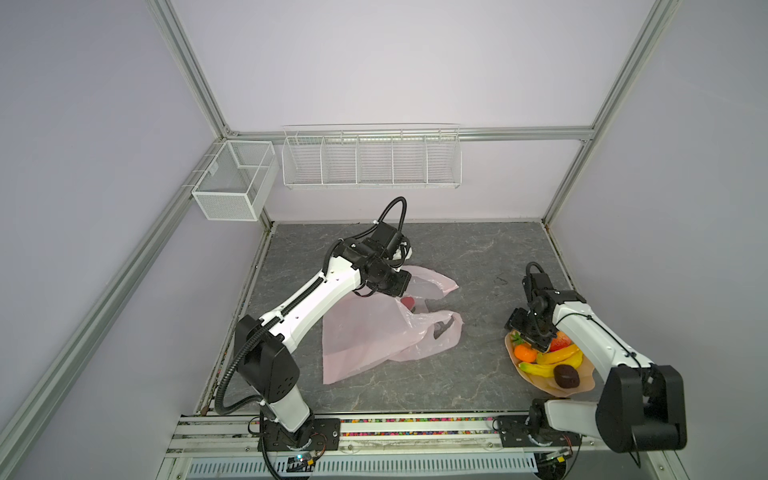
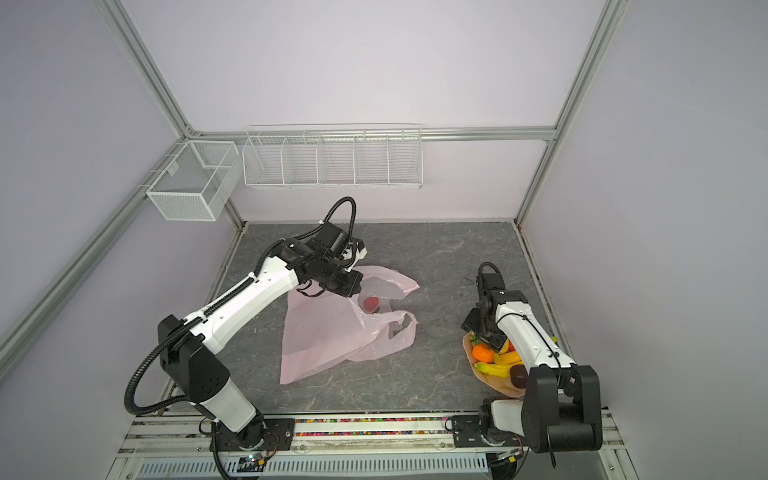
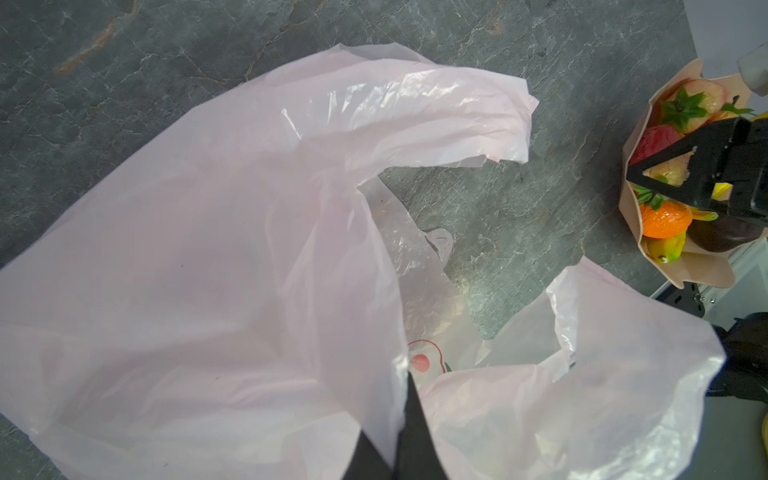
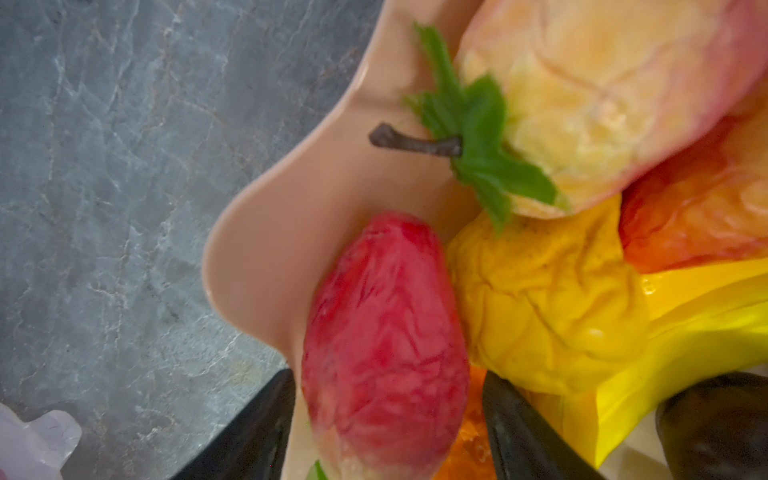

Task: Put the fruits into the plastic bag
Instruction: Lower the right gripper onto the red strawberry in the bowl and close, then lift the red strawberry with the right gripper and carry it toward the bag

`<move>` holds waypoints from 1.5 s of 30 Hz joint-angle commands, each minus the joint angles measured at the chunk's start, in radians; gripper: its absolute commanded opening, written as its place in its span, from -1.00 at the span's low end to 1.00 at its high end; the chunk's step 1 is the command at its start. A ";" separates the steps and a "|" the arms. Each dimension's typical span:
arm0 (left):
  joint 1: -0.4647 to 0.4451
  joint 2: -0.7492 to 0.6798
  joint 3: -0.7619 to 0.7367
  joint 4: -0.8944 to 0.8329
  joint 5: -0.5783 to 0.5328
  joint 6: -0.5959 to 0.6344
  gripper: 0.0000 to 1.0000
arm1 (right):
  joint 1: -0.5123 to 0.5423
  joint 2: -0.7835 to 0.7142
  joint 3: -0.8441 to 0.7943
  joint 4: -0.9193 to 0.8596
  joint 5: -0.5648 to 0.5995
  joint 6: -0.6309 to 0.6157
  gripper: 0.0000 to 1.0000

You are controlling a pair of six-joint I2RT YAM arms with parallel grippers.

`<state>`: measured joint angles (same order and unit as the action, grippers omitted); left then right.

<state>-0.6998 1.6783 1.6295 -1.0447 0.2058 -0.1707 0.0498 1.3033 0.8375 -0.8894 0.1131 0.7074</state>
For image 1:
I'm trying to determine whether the red fruit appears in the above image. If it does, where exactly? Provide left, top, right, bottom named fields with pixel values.
left=400, top=296, right=416, bottom=312

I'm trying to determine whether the yellow banana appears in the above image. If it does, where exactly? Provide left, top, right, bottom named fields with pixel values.
left=536, top=344, right=584, bottom=368
left=517, top=362, right=555, bottom=378

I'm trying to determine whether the white vent grille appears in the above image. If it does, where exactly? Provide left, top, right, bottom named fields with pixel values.
left=186, top=453, right=538, bottom=479

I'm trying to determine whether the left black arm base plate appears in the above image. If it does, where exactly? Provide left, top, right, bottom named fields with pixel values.
left=260, top=417, right=341, bottom=452

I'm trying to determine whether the dark purple plum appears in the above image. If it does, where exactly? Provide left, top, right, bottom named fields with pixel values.
left=554, top=364, right=581, bottom=390

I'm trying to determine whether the orange fruit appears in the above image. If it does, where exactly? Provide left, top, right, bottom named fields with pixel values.
left=513, top=343, right=538, bottom=364

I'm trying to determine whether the red strawberry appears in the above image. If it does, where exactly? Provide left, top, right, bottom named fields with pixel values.
left=549, top=331, right=572, bottom=352

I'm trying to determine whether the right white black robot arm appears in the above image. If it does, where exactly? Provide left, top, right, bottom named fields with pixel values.
left=506, top=262, right=688, bottom=453

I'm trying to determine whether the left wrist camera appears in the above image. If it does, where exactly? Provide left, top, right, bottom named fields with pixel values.
left=389, top=242, right=411, bottom=269

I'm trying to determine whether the long white wire basket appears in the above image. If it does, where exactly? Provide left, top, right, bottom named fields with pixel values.
left=282, top=127, right=463, bottom=189

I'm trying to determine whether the pink plastic bag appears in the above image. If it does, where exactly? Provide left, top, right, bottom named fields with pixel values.
left=322, top=266, right=463, bottom=385

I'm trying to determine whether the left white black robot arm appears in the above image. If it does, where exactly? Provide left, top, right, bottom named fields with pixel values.
left=214, top=196, right=411, bottom=443

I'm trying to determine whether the aluminium mounting rail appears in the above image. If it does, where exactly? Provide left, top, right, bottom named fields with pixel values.
left=161, top=409, right=673, bottom=460

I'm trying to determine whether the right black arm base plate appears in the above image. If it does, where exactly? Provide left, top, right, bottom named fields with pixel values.
left=492, top=414, right=582, bottom=449

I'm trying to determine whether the small white mesh basket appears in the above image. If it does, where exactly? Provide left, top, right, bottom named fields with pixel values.
left=192, top=140, right=279, bottom=222

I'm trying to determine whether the beige wavy fruit plate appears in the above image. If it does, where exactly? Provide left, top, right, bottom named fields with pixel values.
left=504, top=331, right=596, bottom=398

